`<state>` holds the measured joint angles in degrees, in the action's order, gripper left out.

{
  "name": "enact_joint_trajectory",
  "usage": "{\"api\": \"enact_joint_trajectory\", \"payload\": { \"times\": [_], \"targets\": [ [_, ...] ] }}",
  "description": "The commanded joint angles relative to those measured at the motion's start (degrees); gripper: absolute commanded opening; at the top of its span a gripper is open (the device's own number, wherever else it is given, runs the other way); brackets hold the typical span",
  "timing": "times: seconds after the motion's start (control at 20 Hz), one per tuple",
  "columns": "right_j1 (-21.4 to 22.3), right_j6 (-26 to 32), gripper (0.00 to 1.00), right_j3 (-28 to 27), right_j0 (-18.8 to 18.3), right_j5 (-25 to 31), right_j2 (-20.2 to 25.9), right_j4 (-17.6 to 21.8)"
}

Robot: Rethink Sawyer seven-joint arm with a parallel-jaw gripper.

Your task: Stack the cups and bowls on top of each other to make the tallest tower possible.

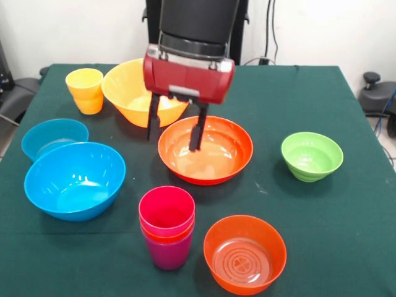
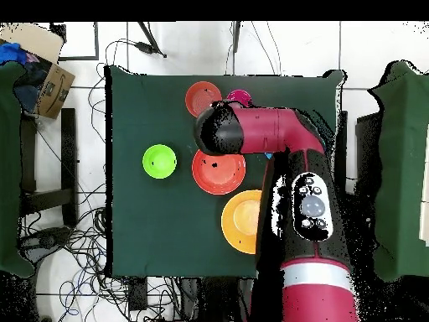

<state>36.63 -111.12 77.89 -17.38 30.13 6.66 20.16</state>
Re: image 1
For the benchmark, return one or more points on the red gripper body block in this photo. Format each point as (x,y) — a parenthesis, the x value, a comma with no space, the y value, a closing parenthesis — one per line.
(185,77)

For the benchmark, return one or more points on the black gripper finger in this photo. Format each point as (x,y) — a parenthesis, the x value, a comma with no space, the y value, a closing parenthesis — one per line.
(198,136)
(153,123)

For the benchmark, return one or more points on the large orange plastic bowl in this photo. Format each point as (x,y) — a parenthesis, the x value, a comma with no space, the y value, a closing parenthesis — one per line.
(123,89)

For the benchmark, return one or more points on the yellow plastic cup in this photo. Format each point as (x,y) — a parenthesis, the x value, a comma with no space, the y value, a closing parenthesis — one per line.
(86,96)

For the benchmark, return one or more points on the magenta-red plastic cup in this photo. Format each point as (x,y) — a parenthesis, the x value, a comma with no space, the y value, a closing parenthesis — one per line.
(167,204)

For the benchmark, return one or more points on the orange-red plastic cup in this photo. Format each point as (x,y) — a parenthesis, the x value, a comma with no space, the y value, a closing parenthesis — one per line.
(167,239)

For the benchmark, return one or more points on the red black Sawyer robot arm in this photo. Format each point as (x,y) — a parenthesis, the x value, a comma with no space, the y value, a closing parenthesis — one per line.
(198,18)

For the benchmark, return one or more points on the wide orange-red shallow bowl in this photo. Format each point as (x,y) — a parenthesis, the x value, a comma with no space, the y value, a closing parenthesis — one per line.
(216,164)

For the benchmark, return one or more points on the large blue plastic bowl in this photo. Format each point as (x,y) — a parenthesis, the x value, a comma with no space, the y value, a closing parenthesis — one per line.
(74,182)

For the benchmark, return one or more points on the small orange-red ringed bowl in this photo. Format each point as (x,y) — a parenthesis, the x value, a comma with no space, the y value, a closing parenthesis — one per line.
(244,235)

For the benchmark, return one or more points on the small blue plastic bowl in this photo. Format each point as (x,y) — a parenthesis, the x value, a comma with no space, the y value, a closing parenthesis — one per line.
(40,136)

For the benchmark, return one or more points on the green plastic bowl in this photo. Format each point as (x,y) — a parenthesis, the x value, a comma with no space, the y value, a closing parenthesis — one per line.
(312,154)

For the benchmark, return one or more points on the purple plastic cup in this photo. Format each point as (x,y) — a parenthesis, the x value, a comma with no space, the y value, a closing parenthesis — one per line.
(168,255)

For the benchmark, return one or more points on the black rounded floor base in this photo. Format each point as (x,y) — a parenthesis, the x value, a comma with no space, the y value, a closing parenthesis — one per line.
(376,96)
(18,92)

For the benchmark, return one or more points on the dark green table cloth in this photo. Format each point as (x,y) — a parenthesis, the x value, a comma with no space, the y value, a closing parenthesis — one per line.
(340,232)

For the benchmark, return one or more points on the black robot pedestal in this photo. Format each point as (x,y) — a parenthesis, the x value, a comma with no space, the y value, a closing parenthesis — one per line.
(241,37)

